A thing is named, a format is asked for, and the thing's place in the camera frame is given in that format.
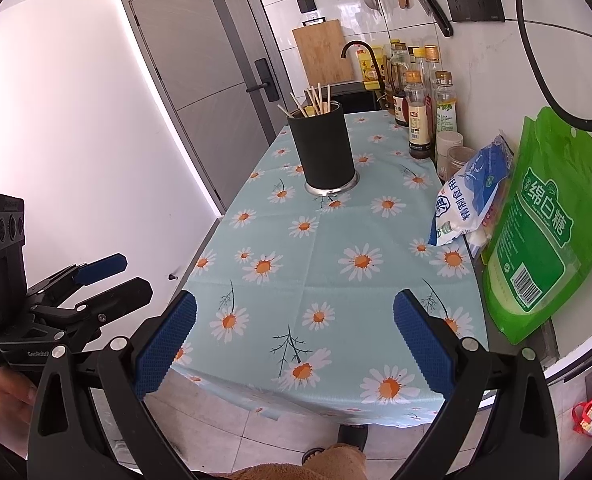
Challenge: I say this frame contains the dark brown bottle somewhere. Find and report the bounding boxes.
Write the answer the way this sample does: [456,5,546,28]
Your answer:
[392,87,411,127]

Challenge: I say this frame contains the person's left hand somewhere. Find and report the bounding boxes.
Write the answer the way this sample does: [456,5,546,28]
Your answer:
[0,370,39,458]

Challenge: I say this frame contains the white lid spice jar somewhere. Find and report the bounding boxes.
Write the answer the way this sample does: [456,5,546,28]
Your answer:
[435,131,464,173]

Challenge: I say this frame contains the black faucet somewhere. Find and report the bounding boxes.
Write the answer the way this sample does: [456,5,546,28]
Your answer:
[340,40,384,91]

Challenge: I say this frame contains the person's right foot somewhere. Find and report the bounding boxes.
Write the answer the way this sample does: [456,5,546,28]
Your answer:
[337,424,369,453]

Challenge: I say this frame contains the black door handle lock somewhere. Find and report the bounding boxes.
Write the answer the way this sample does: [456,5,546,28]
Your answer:
[246,58,279,102]

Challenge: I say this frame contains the black cable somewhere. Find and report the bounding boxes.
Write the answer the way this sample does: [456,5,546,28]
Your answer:
[506,0,592,133]

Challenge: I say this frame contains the black cylindrical utensil holder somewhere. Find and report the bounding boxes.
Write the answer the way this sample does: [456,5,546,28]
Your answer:
[288,100,360,196]

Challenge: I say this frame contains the wooden cutting board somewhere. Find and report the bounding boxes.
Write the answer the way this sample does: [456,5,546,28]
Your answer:
[292,17,354,86]

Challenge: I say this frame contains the grey door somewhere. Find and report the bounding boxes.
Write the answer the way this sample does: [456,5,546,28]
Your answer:
[122,0,297,211]

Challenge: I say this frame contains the tall clear bottle gold cap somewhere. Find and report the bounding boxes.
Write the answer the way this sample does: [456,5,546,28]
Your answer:
[422,45,442,93]

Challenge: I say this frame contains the green label oil bottle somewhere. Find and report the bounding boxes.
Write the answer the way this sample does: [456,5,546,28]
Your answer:
[433,71,460,133]

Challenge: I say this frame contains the brown fleece pants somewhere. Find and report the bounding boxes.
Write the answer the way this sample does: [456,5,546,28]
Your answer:
[226,442,367,480]

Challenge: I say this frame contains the blue and white salt bag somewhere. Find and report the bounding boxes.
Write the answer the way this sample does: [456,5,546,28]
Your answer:
[427,132,514,247]

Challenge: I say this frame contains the dark sauce bottle gold cap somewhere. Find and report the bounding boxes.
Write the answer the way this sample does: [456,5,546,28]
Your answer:
[403,70,437,160]

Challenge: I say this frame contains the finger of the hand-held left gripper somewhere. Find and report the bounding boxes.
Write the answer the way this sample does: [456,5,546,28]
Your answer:
[33,277,153,333]
[26,254,128,311]

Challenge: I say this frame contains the green sugar bag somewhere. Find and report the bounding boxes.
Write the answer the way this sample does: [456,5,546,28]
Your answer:
[483,106,592,346]

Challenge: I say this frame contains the blue daisy print tablecloth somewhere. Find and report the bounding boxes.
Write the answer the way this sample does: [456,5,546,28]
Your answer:
[168,110,492,428]

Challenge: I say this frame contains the black sink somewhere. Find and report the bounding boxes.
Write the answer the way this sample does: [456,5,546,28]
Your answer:
[326,82,387,113]

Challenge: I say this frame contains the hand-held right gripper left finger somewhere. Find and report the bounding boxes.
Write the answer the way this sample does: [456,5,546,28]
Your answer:
[26,289,198,480]

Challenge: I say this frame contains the yellow dish soap bottle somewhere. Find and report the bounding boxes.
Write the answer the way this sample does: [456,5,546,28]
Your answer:
[355,44,379,83]

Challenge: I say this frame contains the pile of wooden chopsticks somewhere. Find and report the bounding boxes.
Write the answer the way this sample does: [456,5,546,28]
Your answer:
[277,82,333,118]

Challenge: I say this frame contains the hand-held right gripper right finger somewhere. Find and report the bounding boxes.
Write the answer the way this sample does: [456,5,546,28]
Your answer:
[392,289,563,480]

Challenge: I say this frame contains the white plastic packet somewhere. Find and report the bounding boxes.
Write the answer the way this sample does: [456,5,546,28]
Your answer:
[466,220,497,258]

